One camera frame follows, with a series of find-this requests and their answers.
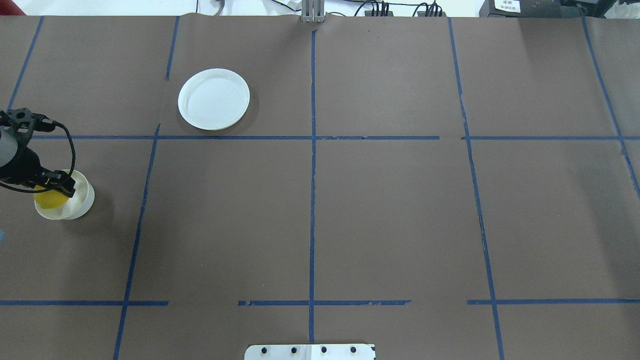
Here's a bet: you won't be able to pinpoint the yellow lemon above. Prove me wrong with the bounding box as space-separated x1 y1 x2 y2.
32 188 70 210

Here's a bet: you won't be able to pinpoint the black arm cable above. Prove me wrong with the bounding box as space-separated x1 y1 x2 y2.
0 119 77 194

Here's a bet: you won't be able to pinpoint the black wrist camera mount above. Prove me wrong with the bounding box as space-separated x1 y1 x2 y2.
0 108 57 141

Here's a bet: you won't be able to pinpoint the brown paper table cover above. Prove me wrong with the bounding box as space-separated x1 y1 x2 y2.
1 13 639 360

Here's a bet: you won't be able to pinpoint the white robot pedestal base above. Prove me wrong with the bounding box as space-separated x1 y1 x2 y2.
244 343 377 360

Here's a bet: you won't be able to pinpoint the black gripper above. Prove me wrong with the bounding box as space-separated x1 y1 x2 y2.
0 146 76 198

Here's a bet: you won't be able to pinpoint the white bowl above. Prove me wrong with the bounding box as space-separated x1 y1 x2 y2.
33 170 95 221

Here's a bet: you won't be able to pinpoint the white round plate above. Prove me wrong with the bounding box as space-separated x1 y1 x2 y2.
177 68 251 132

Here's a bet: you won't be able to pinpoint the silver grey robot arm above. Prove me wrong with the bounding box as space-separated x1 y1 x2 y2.
1 121 77 199

